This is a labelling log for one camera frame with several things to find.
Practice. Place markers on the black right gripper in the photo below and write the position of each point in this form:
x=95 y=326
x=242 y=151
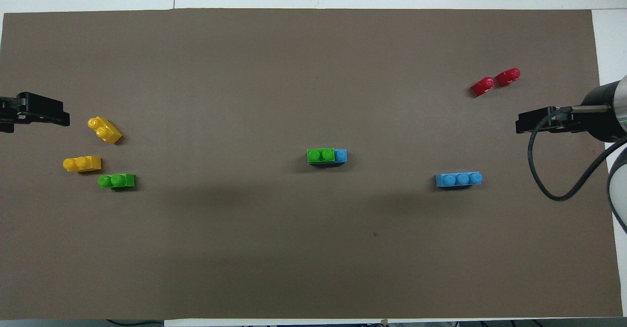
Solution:
x=597 y=114

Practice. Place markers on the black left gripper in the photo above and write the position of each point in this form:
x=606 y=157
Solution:
x=9 y=109

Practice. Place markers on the green two-stud brick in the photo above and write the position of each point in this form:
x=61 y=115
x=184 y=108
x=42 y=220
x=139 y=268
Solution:
x=117 y=180
x=321 y=155

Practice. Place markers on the red one-stud brick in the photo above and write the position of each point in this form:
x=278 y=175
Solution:
x=508 y=77
x=482 y=86

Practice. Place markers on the yellow two-stud brick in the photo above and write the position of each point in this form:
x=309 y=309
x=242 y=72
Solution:
x=105 y=131
x=83 y=163

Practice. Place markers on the brown table mat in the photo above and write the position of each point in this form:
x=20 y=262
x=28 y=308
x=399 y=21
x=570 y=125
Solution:
x=245 y=72

